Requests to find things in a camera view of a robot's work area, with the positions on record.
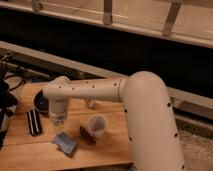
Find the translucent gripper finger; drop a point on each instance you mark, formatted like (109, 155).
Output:
(58, 127)

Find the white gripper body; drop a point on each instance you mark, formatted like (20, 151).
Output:
(58, 110)

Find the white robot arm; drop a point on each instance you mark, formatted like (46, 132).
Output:
(150, 118)

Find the dark ceramic bowl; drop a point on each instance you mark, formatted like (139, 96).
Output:
(41, 103)

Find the black white striped block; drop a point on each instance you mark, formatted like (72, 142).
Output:
(34, 123)

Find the dark brown small object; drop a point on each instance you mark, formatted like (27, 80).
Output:
(86, 136)

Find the small clear glass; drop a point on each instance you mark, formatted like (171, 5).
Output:
(90, 103)

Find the wooden board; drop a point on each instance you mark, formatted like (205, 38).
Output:
(23, 152)

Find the metal rail frame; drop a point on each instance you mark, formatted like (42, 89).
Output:
(185, 101)

